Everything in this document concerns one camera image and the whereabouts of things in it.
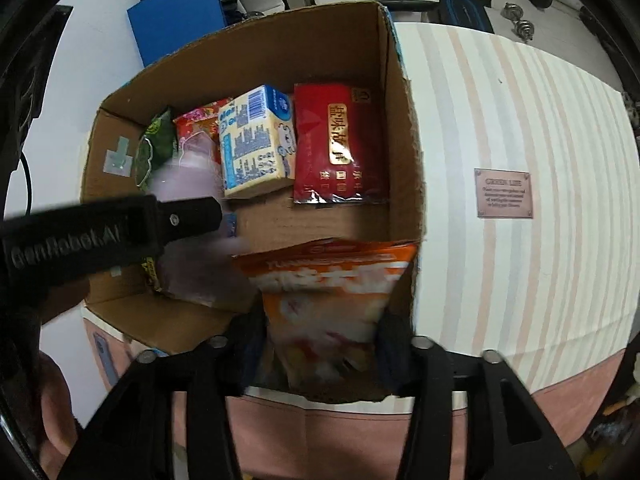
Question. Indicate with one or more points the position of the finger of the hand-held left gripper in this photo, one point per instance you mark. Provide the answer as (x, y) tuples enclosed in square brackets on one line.
[(192, 220)]

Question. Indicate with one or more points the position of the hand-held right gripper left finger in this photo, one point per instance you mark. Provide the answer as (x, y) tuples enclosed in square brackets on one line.
[(220, 365)]

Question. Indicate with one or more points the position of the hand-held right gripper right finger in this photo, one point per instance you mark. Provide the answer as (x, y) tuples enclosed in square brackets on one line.
[(395, 355)]

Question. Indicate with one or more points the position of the purple cloth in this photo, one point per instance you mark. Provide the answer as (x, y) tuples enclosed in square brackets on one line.
[(190, 180)]

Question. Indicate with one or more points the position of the green packet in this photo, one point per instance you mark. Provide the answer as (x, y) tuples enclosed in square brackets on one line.
[(155, 145)]

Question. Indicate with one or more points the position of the orange snack packet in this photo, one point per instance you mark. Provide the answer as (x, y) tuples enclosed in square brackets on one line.
[(325, 305)]

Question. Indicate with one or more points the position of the red patterned packet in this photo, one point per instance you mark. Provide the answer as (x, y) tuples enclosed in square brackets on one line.
[(197, 125)]

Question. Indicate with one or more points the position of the white and blue tissue pack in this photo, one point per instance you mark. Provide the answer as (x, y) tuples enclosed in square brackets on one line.
[(255, 145)]

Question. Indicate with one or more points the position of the cardboard box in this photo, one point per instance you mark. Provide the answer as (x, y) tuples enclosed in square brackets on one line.
[(310, 220)]

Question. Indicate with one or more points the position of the person's left forearm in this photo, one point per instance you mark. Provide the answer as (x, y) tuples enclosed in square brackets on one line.
[(55, 400)]

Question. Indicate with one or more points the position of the pink blanket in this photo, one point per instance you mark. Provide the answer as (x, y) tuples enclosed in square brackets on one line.
[(320, 440)]

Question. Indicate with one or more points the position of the small brown label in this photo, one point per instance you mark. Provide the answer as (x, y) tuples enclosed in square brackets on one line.
[(502, 193)]

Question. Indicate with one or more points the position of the blue board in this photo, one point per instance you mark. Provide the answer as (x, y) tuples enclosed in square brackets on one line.
[(175, 20)]

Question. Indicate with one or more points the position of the striped cloth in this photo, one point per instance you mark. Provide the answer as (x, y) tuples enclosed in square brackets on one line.
[(500, 110)]

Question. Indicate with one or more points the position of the chrome dumbbell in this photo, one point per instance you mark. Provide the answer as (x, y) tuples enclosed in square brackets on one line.
[(512, 10), (526, 30)]

